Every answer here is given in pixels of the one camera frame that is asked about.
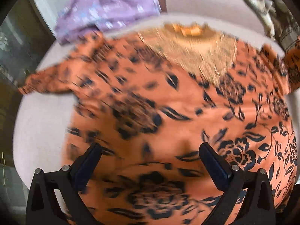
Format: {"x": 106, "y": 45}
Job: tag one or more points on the orange black floral garment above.
{"x": 151, "y": 98}

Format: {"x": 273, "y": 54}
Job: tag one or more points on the beige quilted bed cover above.
{"x": 42, "y": 119}

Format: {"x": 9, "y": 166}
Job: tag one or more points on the dark wooden glass cabinet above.
{"x": 25, "y": 38}

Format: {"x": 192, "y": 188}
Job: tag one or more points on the pink bolster pillow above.
{"x": 235, "y": 11}

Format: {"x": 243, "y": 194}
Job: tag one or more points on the beige patterned crumpled garment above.
{"x": 271, "y": 13}

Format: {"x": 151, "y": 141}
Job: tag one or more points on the purple floral garment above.
{"x": 78, "y": 17}

